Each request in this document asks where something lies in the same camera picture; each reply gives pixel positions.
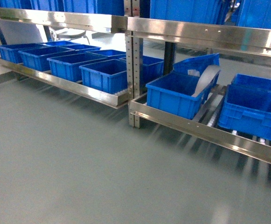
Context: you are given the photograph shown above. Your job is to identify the stainless steel left shelf rack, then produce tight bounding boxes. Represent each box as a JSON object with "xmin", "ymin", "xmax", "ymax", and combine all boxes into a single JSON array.
[{"xmin": 0, "ymin": 6, "xmax": 140, "ymax": 110}]

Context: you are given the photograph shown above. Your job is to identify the stainless steel shelf rack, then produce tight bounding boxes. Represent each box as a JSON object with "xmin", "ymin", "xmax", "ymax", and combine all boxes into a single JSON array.
[
  {"xmin": 0, "ymin": 6, "xmax": 140, "ymax": 110},
  {"xmin": 125, "ymin": 16, "xmax": 271, "ymax": 169}
]

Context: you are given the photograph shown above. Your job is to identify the stainless steel right shelf rack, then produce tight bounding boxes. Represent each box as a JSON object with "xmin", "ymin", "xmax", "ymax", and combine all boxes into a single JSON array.
[{"xmin": 125, "ymin": 16, "xmax": 271, "ymax": 169}]

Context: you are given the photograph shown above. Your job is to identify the blue bin with white sheet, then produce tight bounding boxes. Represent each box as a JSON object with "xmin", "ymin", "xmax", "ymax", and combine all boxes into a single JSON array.
[{"xmin": 146, "ymin": 72, "xmax": 219, "ymax": 119}]

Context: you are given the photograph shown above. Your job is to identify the blue plastic bin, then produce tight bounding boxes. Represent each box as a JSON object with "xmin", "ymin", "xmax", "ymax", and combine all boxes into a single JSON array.
[
  {"xmin": 79, "ymin": 59, "xmax": 127, "ymax": 94},
  {"xmin": 18, "ymin": 46, "xmax": 75, "ymax": 71},
  {"xmin": 0, "ymin": 43, "xmax": 48, "ymax": 64},
  {"xmin": 47, "ymin": 53, "xmax": 107, "ymax": 82}
]

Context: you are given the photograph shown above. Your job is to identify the blue bin back row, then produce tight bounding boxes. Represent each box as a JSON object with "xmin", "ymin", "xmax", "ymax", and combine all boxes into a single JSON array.
[{"xmin": 114, "ymin": 56, "xmax": 164, "ymax": 91}]

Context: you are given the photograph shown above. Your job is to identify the tilted blue bin rear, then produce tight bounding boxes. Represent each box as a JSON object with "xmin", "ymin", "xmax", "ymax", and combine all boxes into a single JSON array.
[{"xmin": 173, "ymin": 53, "xmax": 220, "ymax": 77}]

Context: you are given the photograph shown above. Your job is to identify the curved white plastic sheet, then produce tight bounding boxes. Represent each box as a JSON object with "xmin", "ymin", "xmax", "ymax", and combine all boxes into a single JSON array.
[{"xmin": 191, "ymin": 65, "xmax": 221, "ymax": 97}]

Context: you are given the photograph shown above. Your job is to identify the blue bin behind target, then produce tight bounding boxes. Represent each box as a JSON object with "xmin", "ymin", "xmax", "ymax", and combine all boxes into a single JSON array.
[{"xmin": 231, "ymin": 74, "xmax": 271, "ymax": 92}]

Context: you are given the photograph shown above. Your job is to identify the blue target bin front right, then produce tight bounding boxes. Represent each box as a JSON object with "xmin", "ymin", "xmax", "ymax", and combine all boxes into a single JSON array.
[{"xmin": 218, "ymin": 84, "xmax": 271, "ymax": 141}]

